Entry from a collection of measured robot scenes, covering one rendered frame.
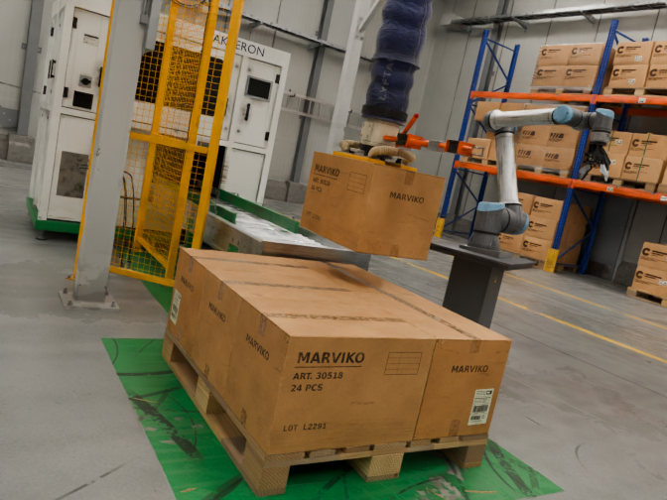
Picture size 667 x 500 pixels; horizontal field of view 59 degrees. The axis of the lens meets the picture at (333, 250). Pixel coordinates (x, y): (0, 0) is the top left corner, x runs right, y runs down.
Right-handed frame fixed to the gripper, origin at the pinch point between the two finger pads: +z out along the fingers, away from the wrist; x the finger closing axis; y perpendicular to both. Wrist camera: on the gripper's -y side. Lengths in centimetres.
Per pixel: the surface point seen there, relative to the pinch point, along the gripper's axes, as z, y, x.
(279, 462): 119, 179, 39
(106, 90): -5, 218, -147
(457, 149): 5, 110, 17
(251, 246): 64, 142, -97
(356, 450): 118, 149, 39
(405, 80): -28, 107, -32
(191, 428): 127, 193, -8
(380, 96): -19, 115, -37
